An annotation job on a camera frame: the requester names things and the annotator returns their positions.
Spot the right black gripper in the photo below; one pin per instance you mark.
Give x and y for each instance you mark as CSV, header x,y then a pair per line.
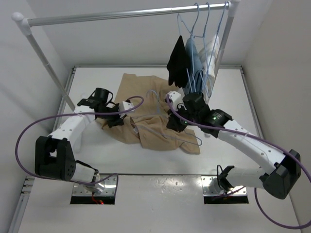
x,y
173,123

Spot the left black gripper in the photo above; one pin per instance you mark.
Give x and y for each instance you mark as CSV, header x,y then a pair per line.
x,y
118,121

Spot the beige t shirt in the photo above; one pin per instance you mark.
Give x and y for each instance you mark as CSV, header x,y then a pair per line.
x,y
132,132

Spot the light blue plastic hanger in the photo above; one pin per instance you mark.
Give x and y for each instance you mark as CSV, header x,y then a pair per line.
x,y
159,113

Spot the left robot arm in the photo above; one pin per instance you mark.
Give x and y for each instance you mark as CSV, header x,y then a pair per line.
x,y
54,156

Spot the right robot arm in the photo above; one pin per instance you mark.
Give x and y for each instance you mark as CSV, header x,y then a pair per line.
x,y
277,173

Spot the blue hanger with white garment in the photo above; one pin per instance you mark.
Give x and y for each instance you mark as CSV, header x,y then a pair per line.
x,y
221,19

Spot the black garment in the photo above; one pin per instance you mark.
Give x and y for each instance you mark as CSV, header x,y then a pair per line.
x,y
178,65

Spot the light blue garment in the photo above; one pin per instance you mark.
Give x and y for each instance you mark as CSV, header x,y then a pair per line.
x,y
194,74

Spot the white checked garment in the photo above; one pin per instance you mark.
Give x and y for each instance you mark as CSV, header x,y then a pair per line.
x,y
208,55

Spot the white clothes rack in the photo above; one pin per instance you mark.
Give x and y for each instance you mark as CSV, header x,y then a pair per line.
x,y
25,25

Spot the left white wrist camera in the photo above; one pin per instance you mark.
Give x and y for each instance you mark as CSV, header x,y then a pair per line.
x,y
125,107

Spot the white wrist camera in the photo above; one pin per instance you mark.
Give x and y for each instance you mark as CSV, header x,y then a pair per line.
x,y
175,97
125,107

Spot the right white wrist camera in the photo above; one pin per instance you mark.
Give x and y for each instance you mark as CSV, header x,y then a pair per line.
x,y
175,97

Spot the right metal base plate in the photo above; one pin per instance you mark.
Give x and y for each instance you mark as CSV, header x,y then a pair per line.
x,y
211,189

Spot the metal base plate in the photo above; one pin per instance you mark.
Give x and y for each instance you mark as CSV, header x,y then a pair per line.
x,y
211,189
105,188

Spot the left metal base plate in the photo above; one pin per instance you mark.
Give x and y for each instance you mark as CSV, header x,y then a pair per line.
x,y
105,188

